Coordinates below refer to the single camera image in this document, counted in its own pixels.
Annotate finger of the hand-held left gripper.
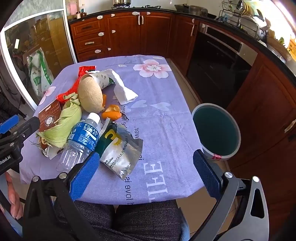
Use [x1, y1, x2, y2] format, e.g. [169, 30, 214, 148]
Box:
[0, 115, 20, 135]
[10, 116, 41, 144]

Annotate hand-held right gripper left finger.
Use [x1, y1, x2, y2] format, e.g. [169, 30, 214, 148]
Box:
[22, 152, 101, 241]

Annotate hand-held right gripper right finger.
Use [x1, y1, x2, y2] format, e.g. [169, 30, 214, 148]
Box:
[193, 149, 270, 241]

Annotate brown paper carton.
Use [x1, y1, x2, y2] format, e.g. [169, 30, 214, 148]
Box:
[37, 100, 64, 160]

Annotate green corn husk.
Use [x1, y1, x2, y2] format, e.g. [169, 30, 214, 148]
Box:
[36, 93, 82, 149]

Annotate clear bottle with blue label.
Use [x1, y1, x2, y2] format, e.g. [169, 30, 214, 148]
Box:
[55, 112, 101, 173]

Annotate silver foil pouch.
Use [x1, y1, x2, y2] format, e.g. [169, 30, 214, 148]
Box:
[96, 118, 144, 181]

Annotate grey bin with teal inside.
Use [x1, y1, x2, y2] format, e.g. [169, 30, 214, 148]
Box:
[191, 103, 241, 162]

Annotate red plastic bag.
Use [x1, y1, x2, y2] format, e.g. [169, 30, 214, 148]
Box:
[57, 66, 96, 102]

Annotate beige husked coconut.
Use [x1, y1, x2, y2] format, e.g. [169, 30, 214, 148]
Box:
[77, 76, 104, 113]

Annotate floral paper cup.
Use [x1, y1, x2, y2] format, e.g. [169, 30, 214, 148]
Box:
[84, 71, 115, 90]

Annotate white paper tissue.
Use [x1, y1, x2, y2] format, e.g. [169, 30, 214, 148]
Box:
[105, 69, 139, 105]

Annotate person's left hand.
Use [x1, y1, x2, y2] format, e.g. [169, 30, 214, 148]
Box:
[5, 171, 23, 220]

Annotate green and white sack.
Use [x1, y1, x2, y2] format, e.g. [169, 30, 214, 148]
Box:
[28, 50, 53, 98]

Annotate glass sliding door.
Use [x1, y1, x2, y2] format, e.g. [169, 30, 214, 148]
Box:
[0, 9, 78, 112]

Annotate person's legs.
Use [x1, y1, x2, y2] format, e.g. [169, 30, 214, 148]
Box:
[54, 199, 189, 241]

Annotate large wooden cabinet beside oven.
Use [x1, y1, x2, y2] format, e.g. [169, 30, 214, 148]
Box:
[226, 52, 296, 241]

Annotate purple floral tablecloth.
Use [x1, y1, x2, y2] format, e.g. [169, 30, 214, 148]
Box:
[20, 54, 204, 205]

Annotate black built-in oven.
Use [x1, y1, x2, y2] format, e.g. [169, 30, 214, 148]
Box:
[187, 24, 258, 109]

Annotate wooden drawer cabinet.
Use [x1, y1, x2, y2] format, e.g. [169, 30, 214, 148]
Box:
[69, 17, 107, 62]

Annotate wooden single door cabinet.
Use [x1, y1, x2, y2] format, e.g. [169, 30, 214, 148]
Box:
[172, 16, 200, 76]

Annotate wooden double door cabinet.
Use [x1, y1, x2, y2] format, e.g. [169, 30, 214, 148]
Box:
[105, 11, 175, 58]

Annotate brown woven basket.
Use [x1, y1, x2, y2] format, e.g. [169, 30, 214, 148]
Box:
[266, 35, 292, 61]

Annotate dark pan with lid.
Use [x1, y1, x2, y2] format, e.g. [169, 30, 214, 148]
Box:
[188, 5, 208, 16]

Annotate black wire dish rack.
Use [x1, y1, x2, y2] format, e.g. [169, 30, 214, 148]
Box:
[217, 0, 263, 40]

